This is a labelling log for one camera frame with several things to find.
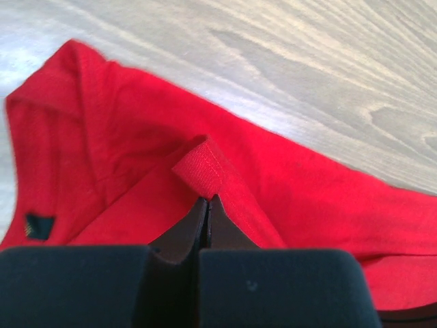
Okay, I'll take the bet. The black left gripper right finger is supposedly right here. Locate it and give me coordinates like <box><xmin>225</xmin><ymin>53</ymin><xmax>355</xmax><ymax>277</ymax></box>
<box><xmin>208</xmin><ymin>195</ymin><xmax>259</xmax><ymax>249</ymax></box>

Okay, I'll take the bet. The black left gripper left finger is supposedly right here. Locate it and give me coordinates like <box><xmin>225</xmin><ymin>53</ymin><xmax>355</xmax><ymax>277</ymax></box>
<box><xmin>149</xmin><ymin>198</ymin><xmax>208</xmax><ymax>264</ymax></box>

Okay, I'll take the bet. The red t shirt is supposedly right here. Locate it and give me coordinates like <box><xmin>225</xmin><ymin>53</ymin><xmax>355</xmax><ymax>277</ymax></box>
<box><xmin>1</xmin><ymin>40</ymin><xmax>436</xmax><ymax>310</ymax></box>

